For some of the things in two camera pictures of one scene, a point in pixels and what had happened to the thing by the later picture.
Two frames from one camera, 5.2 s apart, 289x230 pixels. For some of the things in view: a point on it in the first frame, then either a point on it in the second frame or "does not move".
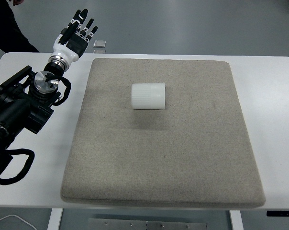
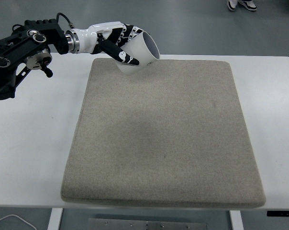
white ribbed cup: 148,96 -> 143,48
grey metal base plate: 116,224 does not move
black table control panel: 282,213 does not move
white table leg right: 236,220 does not move
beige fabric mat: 196,152 does not move
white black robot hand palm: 74,49 -> 88,38
